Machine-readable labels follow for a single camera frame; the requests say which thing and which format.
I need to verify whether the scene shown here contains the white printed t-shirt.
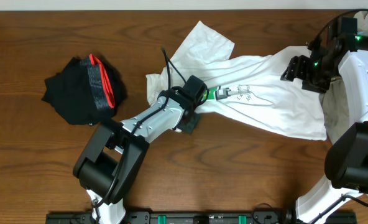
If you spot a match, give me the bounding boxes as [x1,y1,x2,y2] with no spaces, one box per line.
[146,22,327,140]

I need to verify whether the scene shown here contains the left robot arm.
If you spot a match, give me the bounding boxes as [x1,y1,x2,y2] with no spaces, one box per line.
[73,75,208,223]

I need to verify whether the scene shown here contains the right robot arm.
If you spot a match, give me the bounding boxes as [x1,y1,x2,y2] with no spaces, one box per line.
[279,32,368,223]

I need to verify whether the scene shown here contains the khaki beige garment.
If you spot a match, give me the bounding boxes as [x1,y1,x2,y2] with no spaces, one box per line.
[321,9,368,142]

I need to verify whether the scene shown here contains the black shorts with red waistband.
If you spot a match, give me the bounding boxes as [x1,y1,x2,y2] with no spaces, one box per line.
[42,54,127,126]

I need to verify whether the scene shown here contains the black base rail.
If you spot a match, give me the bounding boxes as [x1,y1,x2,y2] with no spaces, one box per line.
[45,208,357,224]

